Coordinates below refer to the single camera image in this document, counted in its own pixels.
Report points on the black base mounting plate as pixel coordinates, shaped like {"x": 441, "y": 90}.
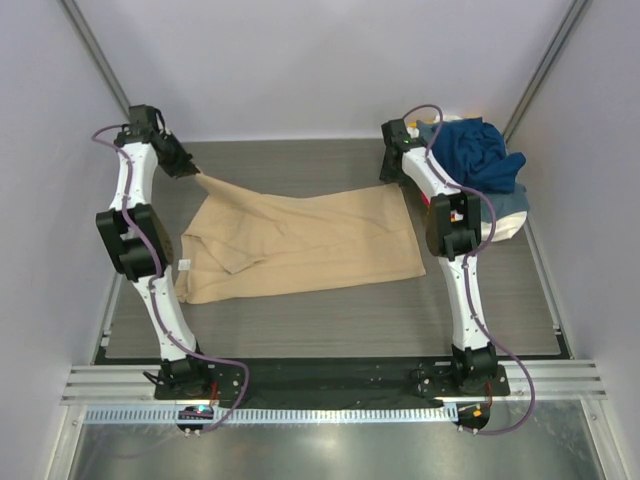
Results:
{"x": 329, "y": 383}

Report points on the aluminium frame rail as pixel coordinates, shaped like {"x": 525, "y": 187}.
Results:
{"x": 124, "y": 384}

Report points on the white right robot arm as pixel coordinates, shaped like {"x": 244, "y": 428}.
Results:
{"x": 453, "y": 236}

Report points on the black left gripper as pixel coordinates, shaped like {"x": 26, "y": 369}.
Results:
{"x": 177, "y": 161}

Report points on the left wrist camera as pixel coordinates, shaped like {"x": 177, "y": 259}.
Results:
{"x": 146, "y": 124}

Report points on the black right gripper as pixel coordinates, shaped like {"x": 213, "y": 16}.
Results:
{"x": 390, "y": 168}

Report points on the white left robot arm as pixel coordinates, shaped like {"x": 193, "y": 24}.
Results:
{"x": 140, "y": 250}

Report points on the yellow plastic bin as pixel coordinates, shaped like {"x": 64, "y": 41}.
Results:
{"x": 420, "y": 164}

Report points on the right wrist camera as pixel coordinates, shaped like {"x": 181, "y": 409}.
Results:
{"x": 397, "y": 137}

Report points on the slotted cable duct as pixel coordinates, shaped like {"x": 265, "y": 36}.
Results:
{"x": 199, "y": 415}

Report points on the grey-blue t-shirt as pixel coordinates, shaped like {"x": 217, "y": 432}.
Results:
{"x": 505, "y": 202}

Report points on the dark blue t-shirt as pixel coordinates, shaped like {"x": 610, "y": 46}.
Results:
{"x": 475, "y": 155}

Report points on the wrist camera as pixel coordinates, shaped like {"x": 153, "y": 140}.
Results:
{"x": 146, "y": 124}
{"x": 397, "y": 137}

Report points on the beige t-shirt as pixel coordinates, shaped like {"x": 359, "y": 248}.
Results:
{"x": 243, "y": 244}

